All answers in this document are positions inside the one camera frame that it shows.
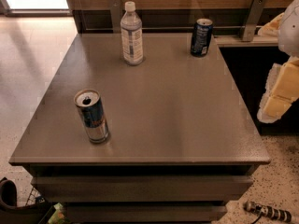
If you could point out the grey drawer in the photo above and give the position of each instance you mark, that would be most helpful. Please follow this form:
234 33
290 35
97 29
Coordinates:
144 213
103 189

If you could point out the black bin with items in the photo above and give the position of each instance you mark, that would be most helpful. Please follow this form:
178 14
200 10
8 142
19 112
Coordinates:
39 211

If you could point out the metal bracket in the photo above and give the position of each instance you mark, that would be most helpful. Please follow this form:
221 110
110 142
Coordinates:
255 12
115 14

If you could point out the left metal bracket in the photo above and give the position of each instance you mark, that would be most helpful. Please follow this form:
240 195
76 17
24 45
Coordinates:
115 14

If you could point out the clear plastic water bottle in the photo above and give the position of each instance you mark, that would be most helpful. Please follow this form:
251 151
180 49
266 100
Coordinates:
131 35

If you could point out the wooden wall panel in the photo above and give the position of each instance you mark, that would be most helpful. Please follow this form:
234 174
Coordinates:
96 15

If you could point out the right metal bracket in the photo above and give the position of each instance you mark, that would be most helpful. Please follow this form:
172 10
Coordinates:
255 12

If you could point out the dark blue soda can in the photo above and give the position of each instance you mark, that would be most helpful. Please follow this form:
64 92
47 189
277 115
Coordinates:
201 36

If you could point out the grey drawer cabinet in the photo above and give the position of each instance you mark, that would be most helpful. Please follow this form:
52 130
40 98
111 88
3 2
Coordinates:
172 115

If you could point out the redbull can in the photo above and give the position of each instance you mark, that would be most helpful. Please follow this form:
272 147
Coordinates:
89 105

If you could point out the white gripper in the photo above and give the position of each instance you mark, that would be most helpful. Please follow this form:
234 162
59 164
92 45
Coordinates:
290 32

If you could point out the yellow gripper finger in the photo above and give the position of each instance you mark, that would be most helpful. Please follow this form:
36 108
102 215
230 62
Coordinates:
281 91

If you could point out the upper grey drawer front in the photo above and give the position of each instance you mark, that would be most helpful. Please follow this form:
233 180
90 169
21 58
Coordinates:
103 189

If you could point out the black white striped tool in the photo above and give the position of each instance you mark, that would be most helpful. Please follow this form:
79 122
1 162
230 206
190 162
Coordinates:
270 212

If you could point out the lower grey drawer front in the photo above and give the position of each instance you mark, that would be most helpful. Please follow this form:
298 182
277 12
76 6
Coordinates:
144 213

